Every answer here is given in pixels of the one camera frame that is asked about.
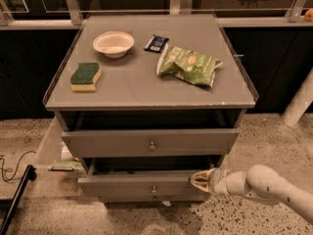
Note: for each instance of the grey drawer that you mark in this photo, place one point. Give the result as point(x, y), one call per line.
point(151, 198)
point(116, 177)
point(149, 143)

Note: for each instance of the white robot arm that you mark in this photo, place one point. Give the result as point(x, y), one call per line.
point(260, 184)

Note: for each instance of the grey top drawer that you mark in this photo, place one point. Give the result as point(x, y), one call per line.
point(149, 143)

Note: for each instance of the green yellow sponge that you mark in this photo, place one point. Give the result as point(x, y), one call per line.
point(85, 77)

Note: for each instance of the orange fruit on ledge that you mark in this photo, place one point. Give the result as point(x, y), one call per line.
point(308, 16)

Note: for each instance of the white paper bowl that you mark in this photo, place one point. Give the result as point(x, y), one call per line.
point(113, 44)

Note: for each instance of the metal window railing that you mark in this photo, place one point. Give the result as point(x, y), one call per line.
point(228, 13)

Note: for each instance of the grey bottom drawer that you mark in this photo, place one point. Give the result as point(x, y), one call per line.
point(151, 198)

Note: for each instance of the black metal stand leg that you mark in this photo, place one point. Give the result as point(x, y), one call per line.
point(12, 204)

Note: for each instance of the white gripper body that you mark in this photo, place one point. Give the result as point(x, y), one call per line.
point(216, 179)

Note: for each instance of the white pole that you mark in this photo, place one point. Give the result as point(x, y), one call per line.
point(300, 102)

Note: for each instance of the dark blue snack packet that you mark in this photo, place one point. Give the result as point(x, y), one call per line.
point(156, 44)

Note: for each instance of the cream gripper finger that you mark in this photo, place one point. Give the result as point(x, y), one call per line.
point(202, 186)
point(201, 176)

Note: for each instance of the grey drawer cabinet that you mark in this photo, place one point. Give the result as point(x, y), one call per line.
point(130, 96)

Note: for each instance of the green chip bag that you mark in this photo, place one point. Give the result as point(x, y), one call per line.
point(187, 65)

